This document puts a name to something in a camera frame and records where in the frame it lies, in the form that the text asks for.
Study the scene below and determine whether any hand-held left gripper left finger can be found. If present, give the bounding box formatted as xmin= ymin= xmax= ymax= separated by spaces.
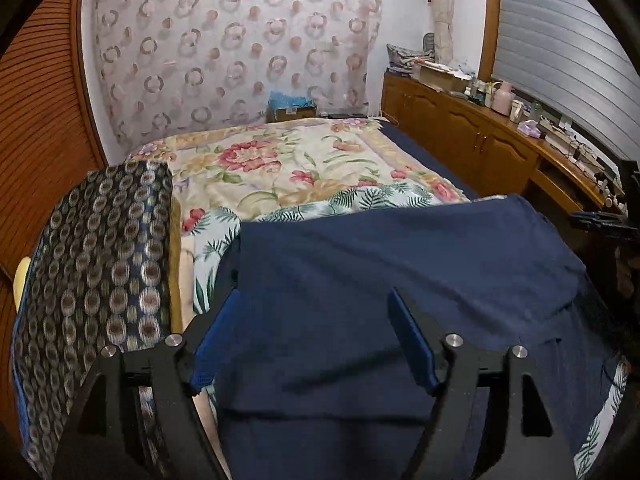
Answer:
xmin=52 ymin=287 xmax=241 ymax=480

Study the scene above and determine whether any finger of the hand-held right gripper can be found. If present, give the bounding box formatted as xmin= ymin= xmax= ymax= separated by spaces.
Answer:
xmin=571 ymin=211 xmax=640 ymax=239

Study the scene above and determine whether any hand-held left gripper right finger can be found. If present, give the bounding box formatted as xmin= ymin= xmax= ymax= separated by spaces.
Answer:
xmin=387 ymin=287 xmax=583 ymax=480

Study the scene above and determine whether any navy t-shirt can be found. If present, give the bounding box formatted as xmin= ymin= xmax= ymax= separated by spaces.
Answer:
xmin=212 ymin=194 xmax=626 ymax=480

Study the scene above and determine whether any person's right hand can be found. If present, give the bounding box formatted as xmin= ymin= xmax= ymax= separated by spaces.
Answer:
xmin=616 ymin=247 xmax=640 ymax=296

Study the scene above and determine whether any white power strip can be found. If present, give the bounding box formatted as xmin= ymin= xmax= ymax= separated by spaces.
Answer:
xmin=542 ymin=122 xmax=601 ymax=166

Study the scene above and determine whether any leaf-print bed sheet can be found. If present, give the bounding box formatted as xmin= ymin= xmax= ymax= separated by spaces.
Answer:
xmin=182 ymin=182 xmax=628 ymax=478

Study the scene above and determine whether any dark circle-patterned pillow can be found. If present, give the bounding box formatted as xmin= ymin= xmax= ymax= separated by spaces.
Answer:
xmin=10 ymin=160 xmax=176 ymax=480

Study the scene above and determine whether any grey window blind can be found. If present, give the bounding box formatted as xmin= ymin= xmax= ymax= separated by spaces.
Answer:
xmin=492 ymin=0 xmax=640 ymax=161

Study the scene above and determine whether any pink thermos bottle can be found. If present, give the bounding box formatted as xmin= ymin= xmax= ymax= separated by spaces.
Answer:
xmin=492 ymin=81 xmax=513 ymax=113

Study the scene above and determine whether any wooden sideboard cabinet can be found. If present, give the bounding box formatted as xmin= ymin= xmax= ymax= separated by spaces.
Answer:
xmin=381 ymin=72 xmax=626 ymax=216

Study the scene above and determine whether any navy bed sheet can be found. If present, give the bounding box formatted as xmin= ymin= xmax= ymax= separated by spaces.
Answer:
xmin=380 ymin=122 xmax=483 ymax=201

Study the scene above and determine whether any floral blanket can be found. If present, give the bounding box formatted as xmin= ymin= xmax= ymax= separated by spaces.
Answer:
xmin=125 ymin=117 xmax=471 ymax=233

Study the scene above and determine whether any yellow plush toy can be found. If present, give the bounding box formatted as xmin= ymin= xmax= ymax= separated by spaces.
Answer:
xmin=14 ymin=257 xmax=33 ymax=311

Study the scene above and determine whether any open cardboard box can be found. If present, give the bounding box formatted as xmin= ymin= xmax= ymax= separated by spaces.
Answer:
xmin=417 ymin=62 xmax=471 ymax=92

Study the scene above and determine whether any cardboard box with blue cloth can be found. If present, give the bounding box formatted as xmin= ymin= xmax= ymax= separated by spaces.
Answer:
xmin=266 ymin=91 xmax=318 ymax=123

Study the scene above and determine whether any beige window curtain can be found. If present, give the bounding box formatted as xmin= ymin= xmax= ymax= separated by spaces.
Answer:
xmin=430 ymin=0 xmax=457 ymax=66

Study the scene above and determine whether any wooden louvered wardrobe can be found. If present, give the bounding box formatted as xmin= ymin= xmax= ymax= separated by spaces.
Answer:
xmin=0 ymin=0 xmax=108 ymax=441

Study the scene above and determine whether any circle-patterned sheer curtain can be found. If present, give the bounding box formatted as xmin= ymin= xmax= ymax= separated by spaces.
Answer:
xmin=82 ymin=0 xmax=383 ymax=153

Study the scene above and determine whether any wooden window frame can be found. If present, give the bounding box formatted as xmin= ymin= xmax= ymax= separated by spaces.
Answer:
xmin=477 ymin=0 xmax=501 ymax=83

